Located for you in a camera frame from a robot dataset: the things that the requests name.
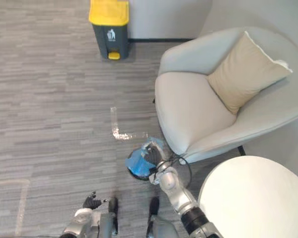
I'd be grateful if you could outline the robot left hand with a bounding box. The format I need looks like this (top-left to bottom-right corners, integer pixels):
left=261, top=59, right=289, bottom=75
left=82, top=190, right=108, bottom=210

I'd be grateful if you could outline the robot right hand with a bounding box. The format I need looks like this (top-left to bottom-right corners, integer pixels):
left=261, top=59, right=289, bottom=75
left=144, top=141, right=165, bottom=170

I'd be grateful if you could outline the blue rubbish bag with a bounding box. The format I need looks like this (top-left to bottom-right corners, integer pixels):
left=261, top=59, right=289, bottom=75
left=125, top=136, right=164, bottom=178

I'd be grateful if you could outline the small black bin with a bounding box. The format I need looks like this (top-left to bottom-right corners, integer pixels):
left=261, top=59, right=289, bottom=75
left=128, top=151, right=154, bottom=181

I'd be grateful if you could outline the round white tea table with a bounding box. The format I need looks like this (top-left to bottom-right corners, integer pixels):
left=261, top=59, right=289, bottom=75
left=197, top=155, right=298, bottom=238

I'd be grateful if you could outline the grey trash can yellow lid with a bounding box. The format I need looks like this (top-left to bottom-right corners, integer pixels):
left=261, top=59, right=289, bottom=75
left=88, top=0, right=130, bottom=60

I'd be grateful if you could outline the robot left leg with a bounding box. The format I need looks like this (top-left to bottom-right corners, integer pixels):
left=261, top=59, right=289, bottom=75
left=94, top=196, right=120, bottom=238

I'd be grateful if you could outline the robot leg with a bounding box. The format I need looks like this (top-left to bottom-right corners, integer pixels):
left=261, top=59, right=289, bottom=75
left=94, top=196, right=120, bottom=238
left=145, top=196, right=181, bottom=238

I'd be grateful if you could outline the light grey armchair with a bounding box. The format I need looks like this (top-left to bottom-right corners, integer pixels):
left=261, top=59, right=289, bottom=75
left=152, top=26, right=298, bottom=165

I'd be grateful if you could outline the robot right leg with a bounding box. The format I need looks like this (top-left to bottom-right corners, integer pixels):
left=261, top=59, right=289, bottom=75
left=145, top=196, right=181, bottom=238

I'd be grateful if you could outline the beige cushion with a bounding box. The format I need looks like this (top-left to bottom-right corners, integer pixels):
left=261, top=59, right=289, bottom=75
left=205, top=31, right=294, bottom=115

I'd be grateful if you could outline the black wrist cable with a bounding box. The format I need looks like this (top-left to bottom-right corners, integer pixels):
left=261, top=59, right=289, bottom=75
left=155, top=155, right=192, bottom=189

